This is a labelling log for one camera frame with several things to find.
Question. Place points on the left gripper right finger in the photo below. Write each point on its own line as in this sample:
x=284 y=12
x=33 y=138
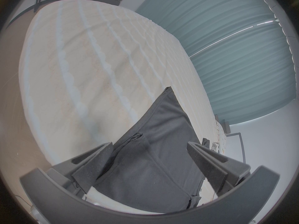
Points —
x=217 y=176

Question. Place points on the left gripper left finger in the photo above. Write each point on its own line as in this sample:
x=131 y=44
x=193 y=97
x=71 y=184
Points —
x=86 y=174

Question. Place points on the black T-shirt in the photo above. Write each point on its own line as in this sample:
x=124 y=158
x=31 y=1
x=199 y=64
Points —
x=163 y=160

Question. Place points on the pile of clothes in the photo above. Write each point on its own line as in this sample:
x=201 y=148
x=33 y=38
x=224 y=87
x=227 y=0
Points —
x=215 y=147

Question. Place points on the bed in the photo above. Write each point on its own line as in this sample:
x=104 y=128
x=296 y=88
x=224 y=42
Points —
x=93 y=66

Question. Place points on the black satin garment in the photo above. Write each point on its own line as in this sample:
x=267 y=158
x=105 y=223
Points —
x=205 y=141

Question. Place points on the white printed pillow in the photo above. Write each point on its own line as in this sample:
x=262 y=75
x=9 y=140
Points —
x=222 y=134

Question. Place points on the grey bedside table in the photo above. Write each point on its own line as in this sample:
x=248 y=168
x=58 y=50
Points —
x=225 y=125

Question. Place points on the blue-green curtain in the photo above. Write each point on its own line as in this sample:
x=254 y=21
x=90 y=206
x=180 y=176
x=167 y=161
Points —
x=252 y=78
x=198 y=13

